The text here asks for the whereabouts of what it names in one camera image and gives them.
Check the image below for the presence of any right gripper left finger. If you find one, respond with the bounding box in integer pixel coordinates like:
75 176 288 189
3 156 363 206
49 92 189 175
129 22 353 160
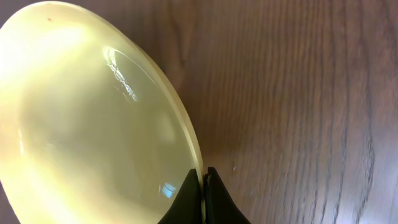
159 169 203 224

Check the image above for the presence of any yellow plate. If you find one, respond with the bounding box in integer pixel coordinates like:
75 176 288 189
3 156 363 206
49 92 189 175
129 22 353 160
1 1 203 223

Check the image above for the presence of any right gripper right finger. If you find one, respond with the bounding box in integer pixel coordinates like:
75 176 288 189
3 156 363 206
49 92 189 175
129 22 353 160
204 167 250 224

